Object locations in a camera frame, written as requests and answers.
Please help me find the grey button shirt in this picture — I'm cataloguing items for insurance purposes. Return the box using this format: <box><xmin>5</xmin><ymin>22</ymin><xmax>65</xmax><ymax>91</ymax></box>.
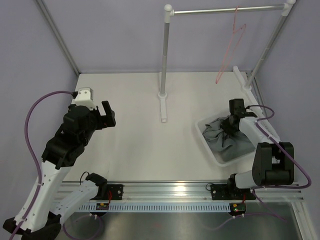
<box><xmin>202</xmin><ymin>117</ymin><xmax>255</xmax><ymax>163</ymax></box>

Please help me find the pink wire hanger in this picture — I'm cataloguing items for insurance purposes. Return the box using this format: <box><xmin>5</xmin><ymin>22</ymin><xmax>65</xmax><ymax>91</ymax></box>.
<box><xmin>215</xmin><ymin>5</ymin><xmax>247</xmax><ymax>84</ymax></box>

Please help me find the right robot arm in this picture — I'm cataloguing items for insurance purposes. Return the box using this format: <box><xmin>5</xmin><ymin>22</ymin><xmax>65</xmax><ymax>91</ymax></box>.
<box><xmin>221</xmin><ymin>98</ymin><xmax>295</xmax><ymax>199</ymax></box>

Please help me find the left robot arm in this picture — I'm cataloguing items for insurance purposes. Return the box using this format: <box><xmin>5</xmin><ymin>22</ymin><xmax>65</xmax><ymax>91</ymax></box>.
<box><xmin>2</xmin><ymin>101</ymin><xmax>116</xmax><ymax>240</ymax></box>

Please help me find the white perforated plastic basket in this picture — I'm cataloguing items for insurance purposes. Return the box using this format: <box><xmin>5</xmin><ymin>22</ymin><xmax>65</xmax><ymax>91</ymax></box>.
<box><xmin>194</xmin><ymin>114</ymin><xmax>281</xmax><ymax>168</ymax></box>

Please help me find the metal clothes rack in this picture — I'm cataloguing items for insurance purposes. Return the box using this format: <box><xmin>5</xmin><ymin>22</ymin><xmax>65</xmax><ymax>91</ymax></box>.
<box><xmin>158</xmin><ymin>0</ymin><xmax>296</xmax><ymax>123</ymax></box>

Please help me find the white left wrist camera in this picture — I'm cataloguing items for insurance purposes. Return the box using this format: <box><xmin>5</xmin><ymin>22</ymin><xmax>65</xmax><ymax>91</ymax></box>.
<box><xmin>73</xmin><ymin>87</ymin><xmax>97</xmax><ymax>111</ymax></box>

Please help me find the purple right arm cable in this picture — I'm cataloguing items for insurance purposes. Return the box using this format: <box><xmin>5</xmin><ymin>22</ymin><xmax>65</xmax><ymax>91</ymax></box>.
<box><xmin>246</xmin><ymin>104</ymin><xmax>312</xmax><ymax>188</ymax></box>

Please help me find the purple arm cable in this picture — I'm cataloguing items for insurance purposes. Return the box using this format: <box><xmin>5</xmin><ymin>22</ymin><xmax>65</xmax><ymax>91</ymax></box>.
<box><xmin>246</xmin><ymin>104</ymin><xmax>312</xmax><ymax>188</ymax></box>
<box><xmin>8</xmin><ymin>91</ymin><xmax>77</xmax><ymax>240</ymax></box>

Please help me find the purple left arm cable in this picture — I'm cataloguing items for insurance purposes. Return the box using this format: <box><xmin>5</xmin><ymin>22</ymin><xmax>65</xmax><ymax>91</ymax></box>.
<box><xmin>8</xmin><ymin>91</ymin><xmax>77</xmax><ymax>240</ymax></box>

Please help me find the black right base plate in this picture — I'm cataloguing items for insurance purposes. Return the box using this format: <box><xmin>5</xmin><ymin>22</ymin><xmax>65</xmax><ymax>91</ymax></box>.
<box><xmin>205</xmin><ymin>182</ymin><xmax>256</xmax><ymax>201</ymax></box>

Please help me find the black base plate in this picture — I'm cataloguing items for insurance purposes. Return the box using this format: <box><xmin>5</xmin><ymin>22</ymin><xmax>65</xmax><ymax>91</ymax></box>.
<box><xmin>105</xmin><ymin>184</ymin><xmax>124</xmax><ymax>201</ymax></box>
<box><xmin>205</xmin><ymin>182</ymin><xmax>256</xmax><ymax>201</ymax></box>

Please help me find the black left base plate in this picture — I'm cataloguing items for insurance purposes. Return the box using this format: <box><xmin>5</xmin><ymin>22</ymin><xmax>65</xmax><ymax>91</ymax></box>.
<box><xmin>105</xmin><ymin>184</ymin><xmax>124</xmax><ymax>201</ymax></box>

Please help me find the aluminium mounting rail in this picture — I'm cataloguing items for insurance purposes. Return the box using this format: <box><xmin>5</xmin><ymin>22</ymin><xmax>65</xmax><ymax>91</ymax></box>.
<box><xmin>59</xmin><ymin>181</ymin><xmax>305</xmax><ymax>202</ymax></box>

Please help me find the white slotted cable duct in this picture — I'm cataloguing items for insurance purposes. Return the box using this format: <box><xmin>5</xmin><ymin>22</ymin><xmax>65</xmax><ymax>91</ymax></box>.
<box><xmin>78</xmin><ymin>202</ymin><xmax>231</xmax><ymax>213</ymax></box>

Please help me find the aluminium corner frame post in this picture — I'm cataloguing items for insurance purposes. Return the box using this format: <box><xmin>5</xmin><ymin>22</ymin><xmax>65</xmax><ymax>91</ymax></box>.
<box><xmin>33</xmin><ymin>0</ymin><xmax>81</xmax><ymax>77</ymax></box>

